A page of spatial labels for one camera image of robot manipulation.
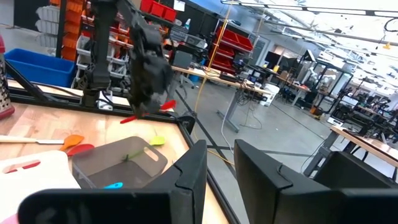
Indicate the white floor box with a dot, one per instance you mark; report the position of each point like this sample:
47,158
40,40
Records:
270,95

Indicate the dark red silicone spatula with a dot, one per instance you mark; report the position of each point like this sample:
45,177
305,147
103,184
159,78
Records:
168,104

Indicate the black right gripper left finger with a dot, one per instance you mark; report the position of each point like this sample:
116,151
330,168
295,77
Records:
174,202

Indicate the grey translucent plastic bin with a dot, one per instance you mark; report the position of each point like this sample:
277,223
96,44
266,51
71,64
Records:
102,168

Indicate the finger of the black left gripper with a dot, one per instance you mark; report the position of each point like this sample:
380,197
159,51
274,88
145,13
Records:
156,105
139,109

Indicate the storage rack with small bins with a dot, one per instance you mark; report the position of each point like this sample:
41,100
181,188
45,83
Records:
73,18

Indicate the rack of red bins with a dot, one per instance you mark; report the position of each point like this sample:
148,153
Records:
231,37

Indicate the wooden desk grey legs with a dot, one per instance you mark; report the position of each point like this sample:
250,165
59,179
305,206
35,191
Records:
367,143

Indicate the pink silicone spatula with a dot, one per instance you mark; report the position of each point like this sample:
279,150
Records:
7,221

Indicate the blue silicone spatula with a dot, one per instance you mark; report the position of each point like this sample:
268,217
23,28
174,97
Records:
114,185

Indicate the orange silicone spatula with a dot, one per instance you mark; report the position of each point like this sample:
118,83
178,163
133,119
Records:
72,140

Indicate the long wooden workbench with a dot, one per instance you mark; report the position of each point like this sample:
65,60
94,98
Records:
199,72

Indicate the large white plastic bin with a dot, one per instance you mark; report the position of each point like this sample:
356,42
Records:
37,186

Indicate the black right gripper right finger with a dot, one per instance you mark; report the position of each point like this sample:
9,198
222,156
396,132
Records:
280,202

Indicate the black aluminium table frame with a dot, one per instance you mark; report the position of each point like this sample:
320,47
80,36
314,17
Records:
37,100

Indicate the blue plastic storage tub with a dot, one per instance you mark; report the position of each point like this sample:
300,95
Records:
40,67

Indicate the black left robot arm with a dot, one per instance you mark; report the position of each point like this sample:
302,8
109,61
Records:
99,46

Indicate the shelf with red bins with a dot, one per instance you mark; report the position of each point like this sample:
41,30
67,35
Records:
158,9

